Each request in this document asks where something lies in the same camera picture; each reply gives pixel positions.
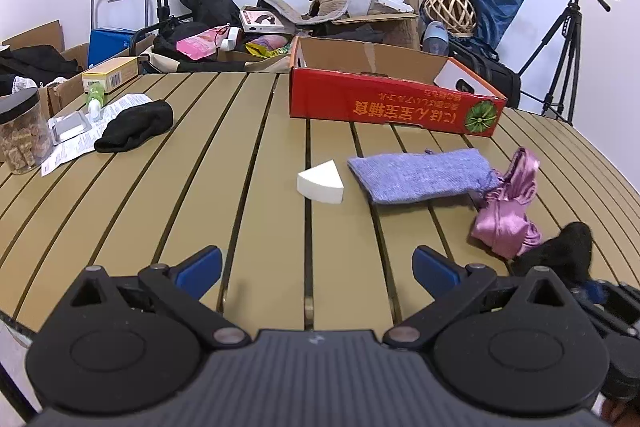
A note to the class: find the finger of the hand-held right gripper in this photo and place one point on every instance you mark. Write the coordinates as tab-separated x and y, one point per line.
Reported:
620	307

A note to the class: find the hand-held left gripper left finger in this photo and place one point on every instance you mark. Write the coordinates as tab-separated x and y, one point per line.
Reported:
200	269

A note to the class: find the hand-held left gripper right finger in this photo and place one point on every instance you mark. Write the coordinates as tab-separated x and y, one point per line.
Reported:
435	272

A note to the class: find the black sock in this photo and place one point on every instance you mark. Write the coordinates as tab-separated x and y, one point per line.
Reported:
555	252
132	127

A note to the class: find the pink satin cloth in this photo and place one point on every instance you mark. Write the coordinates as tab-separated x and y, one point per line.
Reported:
505	217

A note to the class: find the purple knit pouch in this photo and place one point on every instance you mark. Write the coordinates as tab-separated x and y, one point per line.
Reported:
420	177

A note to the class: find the white wedge sponge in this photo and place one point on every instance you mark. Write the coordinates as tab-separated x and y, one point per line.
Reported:
320	184

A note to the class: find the tan slatted folding table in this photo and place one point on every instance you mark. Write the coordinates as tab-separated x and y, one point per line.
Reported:
225	187

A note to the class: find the white paper leaflet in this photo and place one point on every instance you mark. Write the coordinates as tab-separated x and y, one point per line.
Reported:
75	147

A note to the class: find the red cardboard box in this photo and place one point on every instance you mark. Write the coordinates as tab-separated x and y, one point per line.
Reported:
350	99

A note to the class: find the silver blister pack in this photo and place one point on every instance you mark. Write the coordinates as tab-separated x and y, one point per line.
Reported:
69	127

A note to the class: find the small green bottle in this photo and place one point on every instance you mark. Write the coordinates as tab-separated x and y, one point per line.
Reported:
96	99

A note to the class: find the black suitcase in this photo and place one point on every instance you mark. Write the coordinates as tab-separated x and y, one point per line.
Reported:
492	77

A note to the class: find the yellow carton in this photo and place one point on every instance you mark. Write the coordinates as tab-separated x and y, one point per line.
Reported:
110	74

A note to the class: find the clear jar with black lid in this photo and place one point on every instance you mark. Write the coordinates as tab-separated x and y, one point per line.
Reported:
20	137

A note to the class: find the open brown cardboard box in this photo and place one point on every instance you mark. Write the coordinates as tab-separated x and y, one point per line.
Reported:
60	94

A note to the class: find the pink packet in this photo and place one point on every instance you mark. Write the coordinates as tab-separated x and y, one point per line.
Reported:
197	44

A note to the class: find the small white device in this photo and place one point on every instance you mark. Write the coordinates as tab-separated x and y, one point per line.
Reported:
230	38

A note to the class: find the yellow green snack packet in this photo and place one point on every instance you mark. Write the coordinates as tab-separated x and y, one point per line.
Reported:
267	46

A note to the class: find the blue water bottle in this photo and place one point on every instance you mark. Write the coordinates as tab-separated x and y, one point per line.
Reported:
435	38

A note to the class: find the blue box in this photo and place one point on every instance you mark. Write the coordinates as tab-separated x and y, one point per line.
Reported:
107	47

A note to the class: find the cardboard box with raised flaps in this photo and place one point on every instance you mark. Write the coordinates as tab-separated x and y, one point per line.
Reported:
395	32

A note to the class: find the white cloth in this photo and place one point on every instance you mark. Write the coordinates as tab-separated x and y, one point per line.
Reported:
24	84

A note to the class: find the white box with dark picture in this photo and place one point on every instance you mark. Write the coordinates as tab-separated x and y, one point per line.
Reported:
265	21

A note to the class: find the wicker ball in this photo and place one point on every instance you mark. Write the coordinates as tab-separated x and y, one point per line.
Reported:
448	9

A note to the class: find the black clothing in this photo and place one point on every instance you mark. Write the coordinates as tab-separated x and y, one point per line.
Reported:
35	62

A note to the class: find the dark blue bag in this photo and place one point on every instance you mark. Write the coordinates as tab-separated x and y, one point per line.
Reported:
500	7

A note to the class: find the white flat box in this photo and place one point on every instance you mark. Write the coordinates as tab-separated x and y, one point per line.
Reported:
392	2

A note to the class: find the black tripod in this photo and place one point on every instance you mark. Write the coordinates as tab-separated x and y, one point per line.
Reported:
572	32

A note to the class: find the beige quilted cloth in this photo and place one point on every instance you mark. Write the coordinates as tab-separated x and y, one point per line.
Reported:
335	2

